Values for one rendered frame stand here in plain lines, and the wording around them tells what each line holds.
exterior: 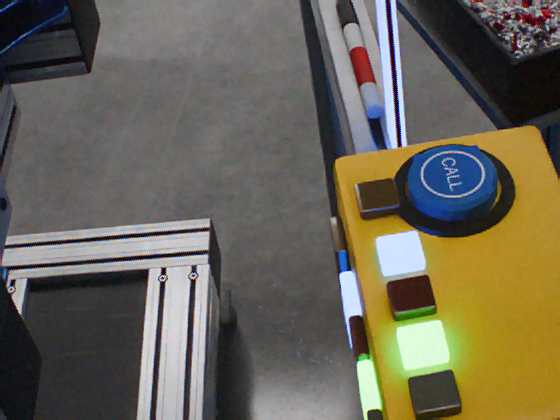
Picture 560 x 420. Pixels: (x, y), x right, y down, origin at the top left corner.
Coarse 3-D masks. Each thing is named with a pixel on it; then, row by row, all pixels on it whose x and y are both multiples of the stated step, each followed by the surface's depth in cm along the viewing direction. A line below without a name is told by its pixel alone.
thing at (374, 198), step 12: (384, 180) 48; (360, 192) 48; (372, 192) 48; (384, 192) 48; (396, 192) 48; (360, 204) 47; (372, 204) 47; (384, 204) 47; (396, 204) 47; (360, 216) 47; (372, 216) 47
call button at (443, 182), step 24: (432, 168) 48; (456, 168) 47; (480, 168) 47; (408, 192) 48; (432, 192) 47; (456, 192) 47; (480, 192) 46; (432, 216) 47; (456, 216) 46; (480, 216) 47
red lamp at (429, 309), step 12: (420, 276) 44; (396, 288) 44; (408, 288) 44; (420, 288) 44; (396, 300) 44; (408, 300) 44; (420, 300) 43; (432, 300) 43; (396, 312) 43; (408, 312) 43; (420, 312) 43; (432, 312) 43
